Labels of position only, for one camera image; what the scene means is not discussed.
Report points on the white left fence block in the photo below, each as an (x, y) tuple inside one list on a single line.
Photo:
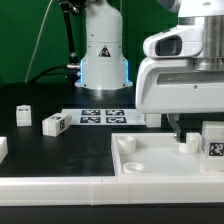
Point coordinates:
[(3, 148)]

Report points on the white square tabletop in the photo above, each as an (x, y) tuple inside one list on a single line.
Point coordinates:
[(160, 154)]

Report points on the white fiducial marker sheet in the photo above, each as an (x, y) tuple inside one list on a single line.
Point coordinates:
[(105, 116)]

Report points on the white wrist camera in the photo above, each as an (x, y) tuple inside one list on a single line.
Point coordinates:
[(182, 41)]

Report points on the white front fence wall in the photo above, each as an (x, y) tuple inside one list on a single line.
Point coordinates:
[(111, 190)]

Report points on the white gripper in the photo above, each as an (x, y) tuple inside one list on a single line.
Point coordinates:
[(171, 86)]

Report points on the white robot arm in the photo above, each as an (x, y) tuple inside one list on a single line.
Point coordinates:
[(104, 68)]

